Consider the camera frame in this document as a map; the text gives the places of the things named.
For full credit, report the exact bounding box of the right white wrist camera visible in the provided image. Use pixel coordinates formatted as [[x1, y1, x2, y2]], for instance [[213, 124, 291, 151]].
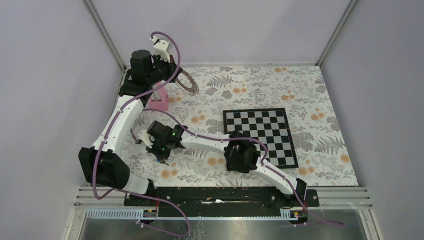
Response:
[[136, 129, 153, 148]]

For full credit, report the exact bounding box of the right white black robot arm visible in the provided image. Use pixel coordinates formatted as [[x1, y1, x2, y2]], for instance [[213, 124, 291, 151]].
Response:
[[137, 120, 307, 206]]

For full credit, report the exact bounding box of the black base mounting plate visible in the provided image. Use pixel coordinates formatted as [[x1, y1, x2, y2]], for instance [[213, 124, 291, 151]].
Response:
[[123, 185, 303, 215]]

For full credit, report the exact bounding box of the pink metronome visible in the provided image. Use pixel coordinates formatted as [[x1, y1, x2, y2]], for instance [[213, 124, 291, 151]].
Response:
[[148, 87, 169, 111]]

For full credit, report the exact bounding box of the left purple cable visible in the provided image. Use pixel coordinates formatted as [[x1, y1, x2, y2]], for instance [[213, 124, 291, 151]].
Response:
[[91, 31, 191, 238]]

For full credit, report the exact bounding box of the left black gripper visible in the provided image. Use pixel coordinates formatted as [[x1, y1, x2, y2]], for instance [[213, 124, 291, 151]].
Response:
[[146, 52, 182, 86]]

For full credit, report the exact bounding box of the blue headed key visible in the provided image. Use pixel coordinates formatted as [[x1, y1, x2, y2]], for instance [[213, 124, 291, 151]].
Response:
[[158, 159, 170, 166]]

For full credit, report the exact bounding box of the black white chessboard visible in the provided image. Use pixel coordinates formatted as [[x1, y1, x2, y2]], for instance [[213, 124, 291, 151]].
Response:
[[222, 108, 299, 169]]

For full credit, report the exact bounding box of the grey slotted cable duct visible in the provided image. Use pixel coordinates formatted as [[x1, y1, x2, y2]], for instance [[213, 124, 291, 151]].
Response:
[[85, 208, 297, 221]]

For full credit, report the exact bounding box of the floral patterned table mat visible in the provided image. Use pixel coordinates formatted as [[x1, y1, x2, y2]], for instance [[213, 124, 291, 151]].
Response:
[[105, 65, 359, 188]]

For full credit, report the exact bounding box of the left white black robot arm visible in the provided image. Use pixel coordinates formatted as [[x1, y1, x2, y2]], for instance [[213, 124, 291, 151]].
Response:
[[78, 50, 181, 206]]

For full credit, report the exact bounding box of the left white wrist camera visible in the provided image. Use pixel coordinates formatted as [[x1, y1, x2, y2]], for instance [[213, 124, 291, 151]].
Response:
[[150, 36, 173, 63]]

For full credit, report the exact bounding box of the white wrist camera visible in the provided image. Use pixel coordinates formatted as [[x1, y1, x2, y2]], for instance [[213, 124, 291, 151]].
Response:
[[150, 36, 173, 63], [136, 129, 153, 148]]

